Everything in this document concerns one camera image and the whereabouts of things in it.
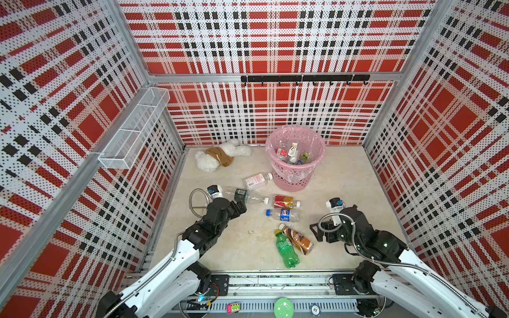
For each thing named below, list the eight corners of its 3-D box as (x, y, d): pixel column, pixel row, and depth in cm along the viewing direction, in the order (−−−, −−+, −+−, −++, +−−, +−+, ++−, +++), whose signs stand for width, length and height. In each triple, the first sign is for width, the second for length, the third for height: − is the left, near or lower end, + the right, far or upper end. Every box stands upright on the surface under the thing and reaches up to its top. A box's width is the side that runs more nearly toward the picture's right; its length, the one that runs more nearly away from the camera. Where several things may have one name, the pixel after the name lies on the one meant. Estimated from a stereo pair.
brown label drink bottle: (277, 230, 88) (277, 226, 84) (284, 222, 90) (284, 219, 87) (306, 256, 80) (308, 254, 77) (313, 247, 83) (315, 244, 80)
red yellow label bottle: (273, 209, 94) (273, 206, 91) (273, 198, 98) (273, 195, 95) (300, 209, 94) (301, 206, 91) (299, 198, 98) (300, 194, 95)
